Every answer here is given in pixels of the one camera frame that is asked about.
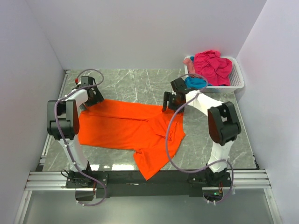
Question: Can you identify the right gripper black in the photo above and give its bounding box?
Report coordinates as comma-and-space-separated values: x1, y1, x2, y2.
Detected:
162, 91, 185, 115

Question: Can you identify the orange t shirt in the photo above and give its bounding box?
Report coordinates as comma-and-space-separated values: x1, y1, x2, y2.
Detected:
78, 99, 185, 180

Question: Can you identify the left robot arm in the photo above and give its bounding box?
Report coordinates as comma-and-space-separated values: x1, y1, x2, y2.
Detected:
47, 76, 104, 188

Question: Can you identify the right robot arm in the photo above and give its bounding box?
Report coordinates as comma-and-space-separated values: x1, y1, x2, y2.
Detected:
163, 77, 242, 186

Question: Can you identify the teal blue t shirt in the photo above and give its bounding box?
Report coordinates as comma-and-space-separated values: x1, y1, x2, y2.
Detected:
184, 56, 212, 90

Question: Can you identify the light pink t shirt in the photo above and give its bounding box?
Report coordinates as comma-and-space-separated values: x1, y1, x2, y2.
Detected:
183, 57, 200, 78

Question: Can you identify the magenta t shirt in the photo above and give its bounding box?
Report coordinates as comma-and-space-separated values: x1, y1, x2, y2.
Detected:
193, 50, 232, 86

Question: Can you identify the right aluminium rail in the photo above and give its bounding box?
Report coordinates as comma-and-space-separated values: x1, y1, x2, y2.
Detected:
202, 169, 272, 190

